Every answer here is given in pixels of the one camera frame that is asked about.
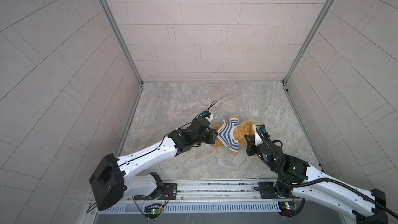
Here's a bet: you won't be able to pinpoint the blue white striped knit sweater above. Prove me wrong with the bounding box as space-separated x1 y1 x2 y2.
217 117 239 152

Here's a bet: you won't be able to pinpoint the tan plush teddy bear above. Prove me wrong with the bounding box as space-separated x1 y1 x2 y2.
212 115 257 155

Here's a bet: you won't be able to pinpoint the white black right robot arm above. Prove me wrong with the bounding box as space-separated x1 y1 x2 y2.
245 132 391 224

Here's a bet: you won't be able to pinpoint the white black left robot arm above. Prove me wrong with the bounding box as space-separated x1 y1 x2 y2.
89 111 217 211

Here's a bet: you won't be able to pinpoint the right green circuit board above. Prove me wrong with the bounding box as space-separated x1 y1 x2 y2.
278 201 297 216

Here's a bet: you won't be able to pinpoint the green circuit board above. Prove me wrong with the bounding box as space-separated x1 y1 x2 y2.
278 201 297 216
144 203 164 219

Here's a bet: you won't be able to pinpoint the white ventilation grille strip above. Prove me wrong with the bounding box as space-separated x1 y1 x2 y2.
99 201 281 214

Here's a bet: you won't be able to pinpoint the left green circuit board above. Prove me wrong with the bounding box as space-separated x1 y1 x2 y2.
144 203 164 219

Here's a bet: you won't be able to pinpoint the black corrugated cable conduit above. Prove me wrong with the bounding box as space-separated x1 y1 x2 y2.
254 127 398 220

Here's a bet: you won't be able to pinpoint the thin black left camera cable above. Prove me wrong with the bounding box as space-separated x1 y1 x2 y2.
118 100 218 166

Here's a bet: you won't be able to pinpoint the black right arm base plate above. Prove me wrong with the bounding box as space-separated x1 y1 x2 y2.
258 181 293 199

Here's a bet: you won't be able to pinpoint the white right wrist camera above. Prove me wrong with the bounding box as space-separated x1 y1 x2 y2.
252 124 268 146

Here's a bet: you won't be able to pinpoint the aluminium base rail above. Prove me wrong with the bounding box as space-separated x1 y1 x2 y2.
86 178 299 204

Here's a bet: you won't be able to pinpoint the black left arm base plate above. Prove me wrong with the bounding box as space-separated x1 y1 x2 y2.
133 183 178 201

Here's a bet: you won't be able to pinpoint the aluminium left corner post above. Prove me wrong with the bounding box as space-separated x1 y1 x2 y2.
86 0 144 85

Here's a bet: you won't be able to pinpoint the aluminium corner post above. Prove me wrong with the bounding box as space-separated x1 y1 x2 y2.
86 0 144 85
282 0 351 84

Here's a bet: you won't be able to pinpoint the aluminium right corner post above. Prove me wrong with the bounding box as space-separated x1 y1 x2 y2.
282 0 351 84

